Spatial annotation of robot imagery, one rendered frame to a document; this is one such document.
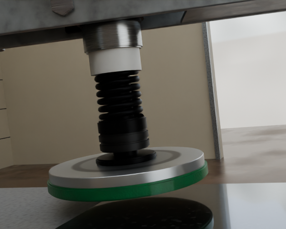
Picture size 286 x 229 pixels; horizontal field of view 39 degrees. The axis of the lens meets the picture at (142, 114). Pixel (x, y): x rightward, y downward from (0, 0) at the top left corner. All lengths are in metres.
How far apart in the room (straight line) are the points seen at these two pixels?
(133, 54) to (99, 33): 0.05
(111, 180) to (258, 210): 0.17
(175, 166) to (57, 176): 0.15
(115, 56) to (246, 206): 0.24
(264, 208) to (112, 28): 0.28
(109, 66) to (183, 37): 5.08
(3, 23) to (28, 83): 6.47
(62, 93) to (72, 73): 0.38
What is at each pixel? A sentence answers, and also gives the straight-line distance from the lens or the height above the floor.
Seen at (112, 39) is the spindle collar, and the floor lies 1.06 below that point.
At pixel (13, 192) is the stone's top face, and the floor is 0.85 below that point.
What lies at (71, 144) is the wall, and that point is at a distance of 6.57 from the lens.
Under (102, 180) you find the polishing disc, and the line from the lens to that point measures 0.46.
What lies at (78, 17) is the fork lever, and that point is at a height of 1.09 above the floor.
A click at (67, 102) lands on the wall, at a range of 6.52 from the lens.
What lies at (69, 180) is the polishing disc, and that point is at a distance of 0.49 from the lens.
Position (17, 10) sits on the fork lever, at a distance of 0.53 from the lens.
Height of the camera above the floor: 0.99
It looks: 3 degrees down
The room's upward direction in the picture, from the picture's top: 7 degrees counter-clockwise
